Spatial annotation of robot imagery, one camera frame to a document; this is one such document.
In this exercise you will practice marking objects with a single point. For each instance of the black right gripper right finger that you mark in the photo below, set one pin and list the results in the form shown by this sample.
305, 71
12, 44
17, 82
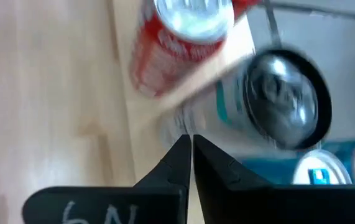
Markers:
258, 205

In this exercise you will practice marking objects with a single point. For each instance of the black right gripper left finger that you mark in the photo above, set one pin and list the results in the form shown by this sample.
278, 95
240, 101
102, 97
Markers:
152, 202

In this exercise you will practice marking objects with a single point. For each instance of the silver Celsius energy drink can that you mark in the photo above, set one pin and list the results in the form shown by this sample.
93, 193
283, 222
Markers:
258, 102

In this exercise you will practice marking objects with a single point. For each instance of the wooden shelf board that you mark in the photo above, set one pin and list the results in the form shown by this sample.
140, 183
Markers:
227, 46

